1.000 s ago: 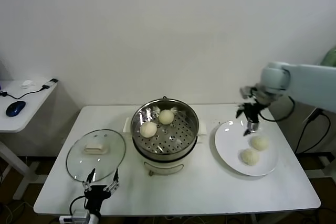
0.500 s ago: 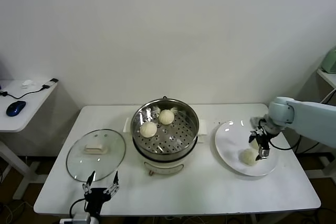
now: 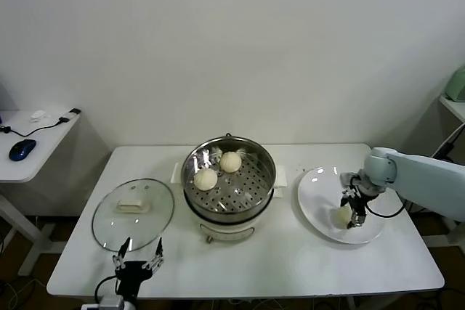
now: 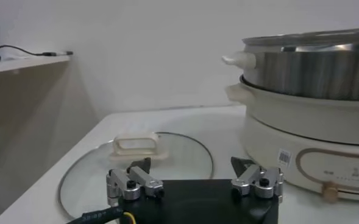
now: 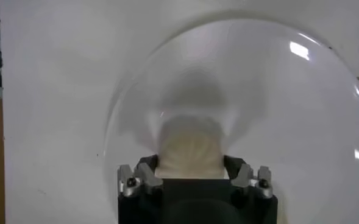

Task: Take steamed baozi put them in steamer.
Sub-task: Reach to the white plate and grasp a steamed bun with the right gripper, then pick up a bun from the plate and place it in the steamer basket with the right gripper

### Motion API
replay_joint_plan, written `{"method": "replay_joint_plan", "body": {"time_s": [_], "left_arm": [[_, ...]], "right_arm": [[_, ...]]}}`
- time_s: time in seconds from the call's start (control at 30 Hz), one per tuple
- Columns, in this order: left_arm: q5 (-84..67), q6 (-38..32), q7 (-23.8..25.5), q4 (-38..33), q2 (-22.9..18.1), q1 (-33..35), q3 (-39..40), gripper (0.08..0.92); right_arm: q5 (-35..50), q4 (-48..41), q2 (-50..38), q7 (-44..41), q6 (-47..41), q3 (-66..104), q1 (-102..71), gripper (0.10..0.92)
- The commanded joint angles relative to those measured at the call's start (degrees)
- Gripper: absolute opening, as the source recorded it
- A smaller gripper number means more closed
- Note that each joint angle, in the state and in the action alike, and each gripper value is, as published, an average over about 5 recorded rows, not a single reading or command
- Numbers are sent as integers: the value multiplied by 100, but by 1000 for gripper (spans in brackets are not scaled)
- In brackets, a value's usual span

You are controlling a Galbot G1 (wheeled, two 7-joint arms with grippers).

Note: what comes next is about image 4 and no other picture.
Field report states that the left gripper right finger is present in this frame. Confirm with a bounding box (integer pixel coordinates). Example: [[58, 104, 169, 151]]
[[230, 156, 284, 203]]

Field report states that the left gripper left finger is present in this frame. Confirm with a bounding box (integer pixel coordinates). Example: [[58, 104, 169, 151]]
[[105, 157, 165, 208]]

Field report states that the glass lid with cream handle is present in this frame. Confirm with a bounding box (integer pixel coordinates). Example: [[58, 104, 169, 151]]
[[57, 131, 215, 220]]

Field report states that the perforated steel steamer basket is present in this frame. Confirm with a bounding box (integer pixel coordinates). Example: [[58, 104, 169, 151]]
[[221, 27, 359, 102]]

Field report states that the cream electric pot base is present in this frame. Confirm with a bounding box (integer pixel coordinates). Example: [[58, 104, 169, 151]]
[[225, 75, 359, 203]]

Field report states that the white side desk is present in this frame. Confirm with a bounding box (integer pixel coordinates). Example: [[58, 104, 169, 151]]
[[0, 54, 100, 224]]

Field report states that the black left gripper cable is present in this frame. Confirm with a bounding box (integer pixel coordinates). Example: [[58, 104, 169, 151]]
[[65, 206, 137, 224]]

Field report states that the black desk cable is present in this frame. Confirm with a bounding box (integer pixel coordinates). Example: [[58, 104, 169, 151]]
[[0, 44, 74, 57]]

